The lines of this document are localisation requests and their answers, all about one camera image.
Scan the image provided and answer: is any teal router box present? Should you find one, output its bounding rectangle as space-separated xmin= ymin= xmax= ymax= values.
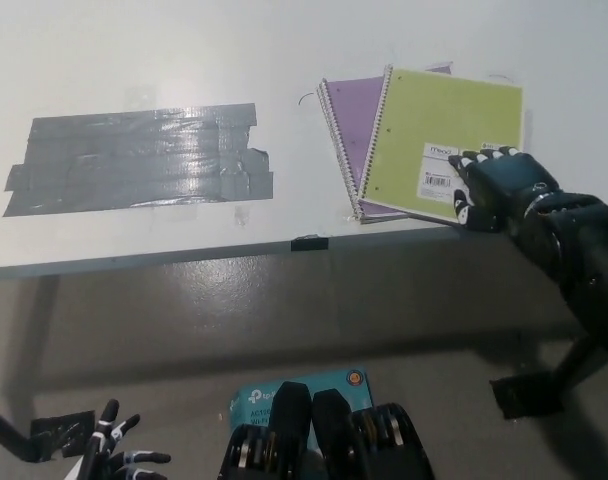
xmin=228 ymin=367 xmax=373 ymax=446

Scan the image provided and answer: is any green spiral notebook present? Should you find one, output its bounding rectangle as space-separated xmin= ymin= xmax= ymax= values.
xmin=356 ymin=66 xmax=527 ymax=227

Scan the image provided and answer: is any purple spiral notebook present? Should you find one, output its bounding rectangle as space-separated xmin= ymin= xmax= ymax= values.
xmin=316 ymin=62 xmax=455 ymax=225

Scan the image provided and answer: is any grey duct tape patch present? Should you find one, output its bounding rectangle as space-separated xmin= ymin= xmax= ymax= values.
xmin=2 ymin=102 xmax=275 ymax=219

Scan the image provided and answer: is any black floor tape patch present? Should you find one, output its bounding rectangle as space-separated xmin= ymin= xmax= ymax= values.
xmin=29 ymin=409 xmax=96 ymax=459
xmin=488 ymin=369 xmax=568 ymax=420

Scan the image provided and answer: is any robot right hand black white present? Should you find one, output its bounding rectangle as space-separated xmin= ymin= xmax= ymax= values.
xmin=447 ymin=145 xmax=560 ymax=234

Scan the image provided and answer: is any small black tape strip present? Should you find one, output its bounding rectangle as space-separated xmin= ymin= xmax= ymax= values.
xmin=290 ymin=237 xmax=330 ymax=252

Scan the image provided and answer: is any robot left hand black white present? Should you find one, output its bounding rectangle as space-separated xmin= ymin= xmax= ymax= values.
xmin=58 ymin=398 xmax=173 ymax=480

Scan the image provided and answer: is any black stand leg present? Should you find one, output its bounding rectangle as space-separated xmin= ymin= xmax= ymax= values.
xmin=0 ymin=399 xmax=40 ymax=464
xmin=553 ymin=334 xmax=605 ymax=401

